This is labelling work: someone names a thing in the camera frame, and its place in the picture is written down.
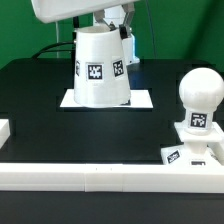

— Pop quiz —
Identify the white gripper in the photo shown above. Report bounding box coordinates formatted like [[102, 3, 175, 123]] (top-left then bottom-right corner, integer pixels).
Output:
[[31, 0, 135, 39]]

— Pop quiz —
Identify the white lamp shade cone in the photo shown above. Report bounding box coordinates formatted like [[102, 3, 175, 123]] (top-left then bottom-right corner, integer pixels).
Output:
[[74, 26, 131, 108]]

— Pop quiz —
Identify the white lamp bulb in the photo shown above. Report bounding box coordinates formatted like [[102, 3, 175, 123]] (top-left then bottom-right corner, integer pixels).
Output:
[[179, 67, 224, 135]]

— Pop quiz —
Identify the white lamp base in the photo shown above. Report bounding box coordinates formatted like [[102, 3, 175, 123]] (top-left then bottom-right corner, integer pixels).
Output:
[[161, 122, 224, 167]]

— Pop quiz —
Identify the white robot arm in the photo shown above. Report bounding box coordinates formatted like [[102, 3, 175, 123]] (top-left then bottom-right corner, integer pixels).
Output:
[[31, 0, 138, 64]]

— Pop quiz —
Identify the white marker tag sheet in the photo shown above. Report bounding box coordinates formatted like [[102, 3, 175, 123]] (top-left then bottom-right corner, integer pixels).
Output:
[[60, 89, 153, 109]]

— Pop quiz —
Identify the white left fence block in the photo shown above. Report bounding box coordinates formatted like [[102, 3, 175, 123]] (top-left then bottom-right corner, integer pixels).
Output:
[[0, 119, 10, 149]]

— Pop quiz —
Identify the white front fence bar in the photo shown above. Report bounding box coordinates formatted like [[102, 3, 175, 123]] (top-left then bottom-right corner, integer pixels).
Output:
[[0, 163, 224, 193]]

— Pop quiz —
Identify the grey thin cable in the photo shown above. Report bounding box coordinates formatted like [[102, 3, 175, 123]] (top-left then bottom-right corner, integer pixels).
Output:
[[54, 21, 61, 59]]

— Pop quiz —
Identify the black cable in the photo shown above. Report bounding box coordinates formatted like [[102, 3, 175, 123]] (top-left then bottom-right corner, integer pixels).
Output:
[[31, 16, 81, 59]]

